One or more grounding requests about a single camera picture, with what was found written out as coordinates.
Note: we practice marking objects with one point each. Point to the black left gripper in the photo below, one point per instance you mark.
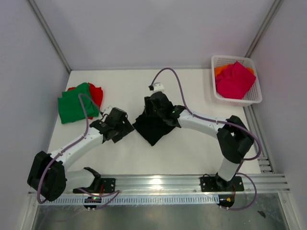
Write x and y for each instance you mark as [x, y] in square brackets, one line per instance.
[126, 128]

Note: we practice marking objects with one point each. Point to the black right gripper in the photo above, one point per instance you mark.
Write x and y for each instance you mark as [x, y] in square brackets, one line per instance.
[148, 105]

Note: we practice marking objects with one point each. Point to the black t shirt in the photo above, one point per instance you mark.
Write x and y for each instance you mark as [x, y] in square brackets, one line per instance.
[152, 129]

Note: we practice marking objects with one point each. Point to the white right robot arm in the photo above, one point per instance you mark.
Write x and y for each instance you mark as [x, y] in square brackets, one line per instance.
[234, 142]

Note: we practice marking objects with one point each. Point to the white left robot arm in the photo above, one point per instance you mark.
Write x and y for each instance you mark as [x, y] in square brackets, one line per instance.
[49, 174]

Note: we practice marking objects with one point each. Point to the red t shirt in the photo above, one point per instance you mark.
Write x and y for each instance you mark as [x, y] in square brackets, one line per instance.
[96, 93]

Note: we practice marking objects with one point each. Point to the green t shirt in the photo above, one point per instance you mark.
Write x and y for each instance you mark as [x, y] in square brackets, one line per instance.
[74, 103]

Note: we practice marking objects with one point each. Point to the orange t shirt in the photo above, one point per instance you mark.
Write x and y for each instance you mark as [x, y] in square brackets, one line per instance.
[218, 70]

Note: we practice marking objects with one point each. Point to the pink t shirt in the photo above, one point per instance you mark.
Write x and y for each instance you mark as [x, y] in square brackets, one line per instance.
[234, 81]

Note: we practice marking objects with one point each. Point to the white plastic basket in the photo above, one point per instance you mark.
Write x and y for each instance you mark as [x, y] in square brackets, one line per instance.
[253, 96]

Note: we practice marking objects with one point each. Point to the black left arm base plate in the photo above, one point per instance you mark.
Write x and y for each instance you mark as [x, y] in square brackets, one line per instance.
[101, 186]

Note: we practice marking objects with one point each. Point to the grey slotted cable duct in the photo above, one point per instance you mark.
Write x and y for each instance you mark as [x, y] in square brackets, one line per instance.
[136, 200]

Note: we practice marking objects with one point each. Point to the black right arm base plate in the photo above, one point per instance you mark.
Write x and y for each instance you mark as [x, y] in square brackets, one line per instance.
[214, 183]

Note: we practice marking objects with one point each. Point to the left rear frame post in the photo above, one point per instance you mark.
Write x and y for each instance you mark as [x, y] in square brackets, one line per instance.
[47, 31]

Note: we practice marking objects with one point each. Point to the frame post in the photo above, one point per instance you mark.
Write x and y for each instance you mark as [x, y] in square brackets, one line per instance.
[47, 31]
[269, 17]

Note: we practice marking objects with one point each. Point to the aluminium front rail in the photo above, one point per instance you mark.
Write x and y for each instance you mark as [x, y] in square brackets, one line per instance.
[190, 184]

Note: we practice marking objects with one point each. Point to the right rear frame post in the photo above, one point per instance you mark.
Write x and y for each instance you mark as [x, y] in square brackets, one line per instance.
[269, 17]

